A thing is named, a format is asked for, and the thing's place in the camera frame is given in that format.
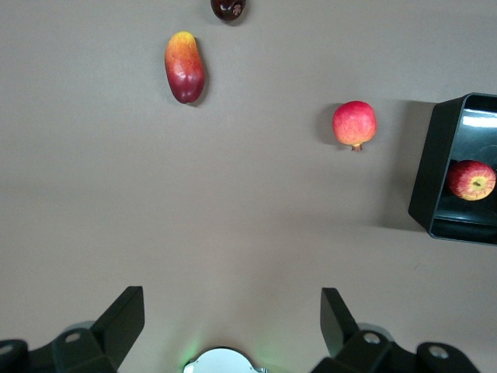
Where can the brown table cloth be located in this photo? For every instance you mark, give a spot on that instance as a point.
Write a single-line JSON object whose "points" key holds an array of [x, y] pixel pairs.
{"points": [[233, 213]]}

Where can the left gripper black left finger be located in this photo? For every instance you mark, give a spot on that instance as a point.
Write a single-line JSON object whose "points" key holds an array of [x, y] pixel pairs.
{"points": [[116, 322]]}

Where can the red yellow mango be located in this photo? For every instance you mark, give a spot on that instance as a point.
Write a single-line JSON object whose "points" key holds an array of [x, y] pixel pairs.
{"points": [[184, 70]]}

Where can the red pomegranate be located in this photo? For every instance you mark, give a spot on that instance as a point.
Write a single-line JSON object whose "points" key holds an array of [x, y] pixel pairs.
{"points": [[354, 123]]}

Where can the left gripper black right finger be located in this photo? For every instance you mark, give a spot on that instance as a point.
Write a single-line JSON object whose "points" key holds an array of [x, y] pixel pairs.
{"points": [[341, 330]]}

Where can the dark purple mangosteen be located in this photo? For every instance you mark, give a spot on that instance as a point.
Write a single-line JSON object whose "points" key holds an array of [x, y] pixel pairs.
{"points": [[227, 9]]}

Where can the black plastic box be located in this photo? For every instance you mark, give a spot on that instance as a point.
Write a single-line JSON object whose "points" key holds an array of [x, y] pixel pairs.
{"points": [[431, 167]]}

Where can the red yellow apple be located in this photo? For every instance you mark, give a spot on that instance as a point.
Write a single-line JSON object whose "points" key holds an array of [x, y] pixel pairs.
{"points": [[470, 180]]}

